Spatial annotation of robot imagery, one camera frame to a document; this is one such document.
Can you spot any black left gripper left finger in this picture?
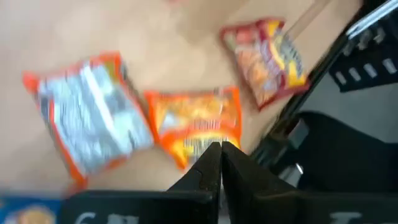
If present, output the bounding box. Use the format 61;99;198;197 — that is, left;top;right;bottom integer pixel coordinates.
167;141;223;224

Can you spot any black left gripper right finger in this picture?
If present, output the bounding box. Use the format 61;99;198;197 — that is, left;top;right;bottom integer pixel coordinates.
221;141;299;224

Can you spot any orange chicken noodle pack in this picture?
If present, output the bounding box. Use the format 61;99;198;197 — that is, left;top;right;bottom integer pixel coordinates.
22;51;155;189
143;86;244;171

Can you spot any red beef noodle pack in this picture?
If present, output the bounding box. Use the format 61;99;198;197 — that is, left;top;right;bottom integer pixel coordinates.
220;17;312;112

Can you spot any blue soy sauce noodle pack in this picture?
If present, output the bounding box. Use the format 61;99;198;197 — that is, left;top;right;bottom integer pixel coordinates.
0;196;62;224

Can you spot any black bulky equipment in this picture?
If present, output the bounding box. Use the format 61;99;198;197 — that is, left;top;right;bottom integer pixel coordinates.
264;111;398;194

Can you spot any black slotted bracket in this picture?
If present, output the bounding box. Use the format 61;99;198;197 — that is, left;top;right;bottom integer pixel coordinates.
328;27;398;93

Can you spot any silver metal rail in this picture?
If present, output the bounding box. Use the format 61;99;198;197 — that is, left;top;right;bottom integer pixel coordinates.
345;0;398;35

